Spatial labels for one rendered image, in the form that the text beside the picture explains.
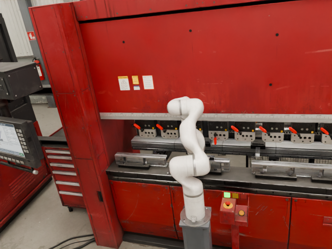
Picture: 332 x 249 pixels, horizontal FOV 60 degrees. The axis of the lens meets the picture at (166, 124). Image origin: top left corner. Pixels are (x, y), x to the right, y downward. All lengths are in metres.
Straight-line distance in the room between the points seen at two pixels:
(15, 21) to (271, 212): 7.16
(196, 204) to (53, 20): 1.59
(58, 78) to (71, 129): 0.44
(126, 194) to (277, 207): 1.32
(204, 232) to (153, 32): 1.39
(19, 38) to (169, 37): 6.40
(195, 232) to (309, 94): 1.17
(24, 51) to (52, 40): 5.89
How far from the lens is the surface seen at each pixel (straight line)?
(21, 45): 8.27
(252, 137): 2.28
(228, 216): 2.27
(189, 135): 1.69
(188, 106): 1.79
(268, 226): 2.64
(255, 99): 2.16
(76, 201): 3.63
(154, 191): 2.65
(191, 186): 1.69
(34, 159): 2.26
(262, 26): 2.05
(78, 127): 2.50
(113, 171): 2.70
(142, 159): 2.64
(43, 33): 2.39
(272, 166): 2.43
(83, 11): 2.40
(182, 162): 1.62
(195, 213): 1.80
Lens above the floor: 2.26
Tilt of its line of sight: 24 degrees down
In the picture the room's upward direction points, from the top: 7 degrees counter-clockwise
